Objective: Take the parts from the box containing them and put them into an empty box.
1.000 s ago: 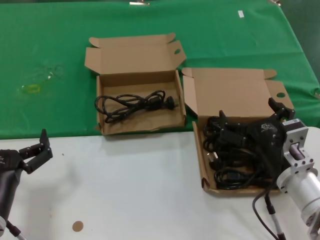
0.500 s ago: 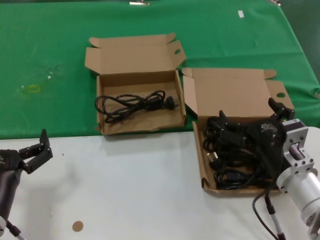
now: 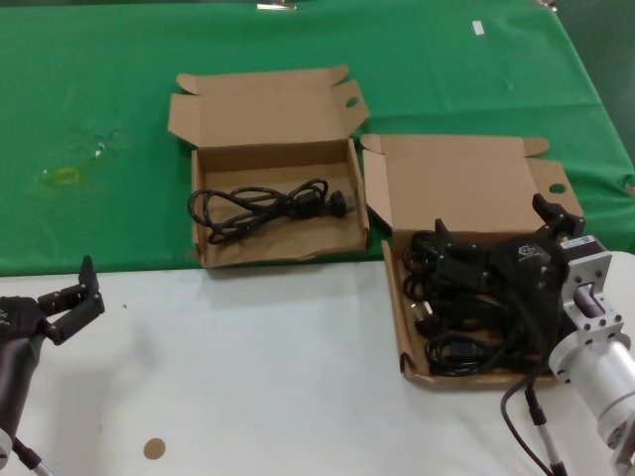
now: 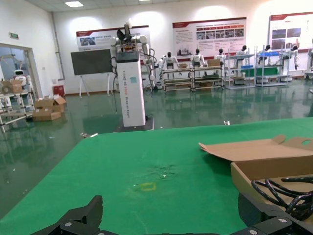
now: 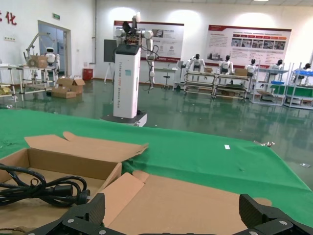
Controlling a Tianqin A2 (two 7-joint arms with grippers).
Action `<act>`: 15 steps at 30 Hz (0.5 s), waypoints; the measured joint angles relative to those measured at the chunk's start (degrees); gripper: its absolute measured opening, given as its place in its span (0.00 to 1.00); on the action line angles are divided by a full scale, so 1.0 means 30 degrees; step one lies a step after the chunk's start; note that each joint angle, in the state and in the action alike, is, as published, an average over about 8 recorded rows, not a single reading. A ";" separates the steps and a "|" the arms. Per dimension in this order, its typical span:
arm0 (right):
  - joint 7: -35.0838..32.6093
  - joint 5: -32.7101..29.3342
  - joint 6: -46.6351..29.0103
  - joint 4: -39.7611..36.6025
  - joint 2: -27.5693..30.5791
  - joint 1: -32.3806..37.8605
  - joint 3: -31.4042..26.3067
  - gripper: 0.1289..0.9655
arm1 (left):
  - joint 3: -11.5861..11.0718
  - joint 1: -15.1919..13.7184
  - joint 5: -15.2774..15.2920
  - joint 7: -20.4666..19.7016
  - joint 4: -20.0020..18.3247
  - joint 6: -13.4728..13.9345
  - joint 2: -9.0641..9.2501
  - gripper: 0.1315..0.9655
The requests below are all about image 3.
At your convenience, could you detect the cardboard box with intact rim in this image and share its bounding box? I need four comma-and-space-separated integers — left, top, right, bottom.
360, 132, 586, 393

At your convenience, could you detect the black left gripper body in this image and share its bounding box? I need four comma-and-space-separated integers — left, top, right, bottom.
0, 296, 51, 432

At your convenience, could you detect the arm cable silver connector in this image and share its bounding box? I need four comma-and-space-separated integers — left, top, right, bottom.
12, 435, 51, 476
523, 389, 567, 476

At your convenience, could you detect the right arm cable silver connector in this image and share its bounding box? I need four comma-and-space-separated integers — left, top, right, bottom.
523, 389, 567, 476

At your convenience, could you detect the clear tape scrap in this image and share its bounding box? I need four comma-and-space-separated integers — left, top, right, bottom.
83, 128, 123, 160

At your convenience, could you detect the cardboard box with torn rim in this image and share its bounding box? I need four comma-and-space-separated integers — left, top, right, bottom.
167, 63, 372, 270

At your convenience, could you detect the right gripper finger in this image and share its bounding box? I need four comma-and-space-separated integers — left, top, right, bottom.
435, 218, 493, 298
532, 194, 586, 244

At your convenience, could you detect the left arm cable silver connector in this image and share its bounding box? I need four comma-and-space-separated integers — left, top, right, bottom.
12, 435, 51, 476

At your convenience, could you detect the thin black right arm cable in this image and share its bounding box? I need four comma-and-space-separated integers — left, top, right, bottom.
499, 364, 555, 476

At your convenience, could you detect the green tablecloth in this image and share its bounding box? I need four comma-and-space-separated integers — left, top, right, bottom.
0, 2, 635, 277

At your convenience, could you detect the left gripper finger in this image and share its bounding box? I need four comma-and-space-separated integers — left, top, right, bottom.
38, 255, 106, 346

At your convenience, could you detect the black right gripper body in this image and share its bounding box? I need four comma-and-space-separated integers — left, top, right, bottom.
489, 232, 574, 358

